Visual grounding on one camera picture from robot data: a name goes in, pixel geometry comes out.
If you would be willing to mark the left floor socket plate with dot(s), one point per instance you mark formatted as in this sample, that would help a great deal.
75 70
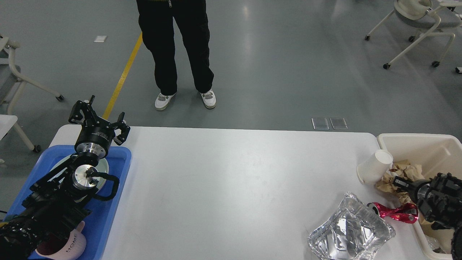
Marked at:
320 123

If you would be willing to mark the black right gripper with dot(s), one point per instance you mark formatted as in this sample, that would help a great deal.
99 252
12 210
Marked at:
418 190

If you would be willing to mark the aluminium foil tray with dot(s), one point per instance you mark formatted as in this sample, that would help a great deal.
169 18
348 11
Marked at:
352 232

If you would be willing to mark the crushed red soda can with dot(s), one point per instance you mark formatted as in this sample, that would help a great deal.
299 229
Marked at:
407 213

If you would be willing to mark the light green plate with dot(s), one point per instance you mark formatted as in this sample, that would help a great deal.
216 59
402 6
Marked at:
102 166

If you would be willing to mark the brown paper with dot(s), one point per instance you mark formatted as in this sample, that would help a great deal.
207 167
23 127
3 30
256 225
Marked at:
404 169

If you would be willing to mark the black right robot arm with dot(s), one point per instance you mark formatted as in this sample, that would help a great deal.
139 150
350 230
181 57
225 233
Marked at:
440 201

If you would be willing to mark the white paper cup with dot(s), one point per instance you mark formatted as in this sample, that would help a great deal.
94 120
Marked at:
372 170

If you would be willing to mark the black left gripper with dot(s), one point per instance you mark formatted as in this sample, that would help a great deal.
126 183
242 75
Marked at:
93 139

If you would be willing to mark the white chair left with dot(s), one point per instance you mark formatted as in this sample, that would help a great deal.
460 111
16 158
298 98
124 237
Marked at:
11 95

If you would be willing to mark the white office chair right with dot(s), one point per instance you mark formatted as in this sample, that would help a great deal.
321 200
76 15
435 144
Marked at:
429 21

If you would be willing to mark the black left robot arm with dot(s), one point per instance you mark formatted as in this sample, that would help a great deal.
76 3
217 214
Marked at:
57 201

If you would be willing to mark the floor socket plate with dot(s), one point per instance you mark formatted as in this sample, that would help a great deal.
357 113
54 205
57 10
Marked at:
338 123
320 123

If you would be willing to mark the beige plastic bin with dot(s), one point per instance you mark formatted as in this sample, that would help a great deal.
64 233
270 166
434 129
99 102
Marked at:
436 153

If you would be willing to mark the right floor socket plate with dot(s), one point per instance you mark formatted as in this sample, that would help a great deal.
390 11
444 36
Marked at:
338 123

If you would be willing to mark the pink mug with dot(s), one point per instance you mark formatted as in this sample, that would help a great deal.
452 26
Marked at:
69 248

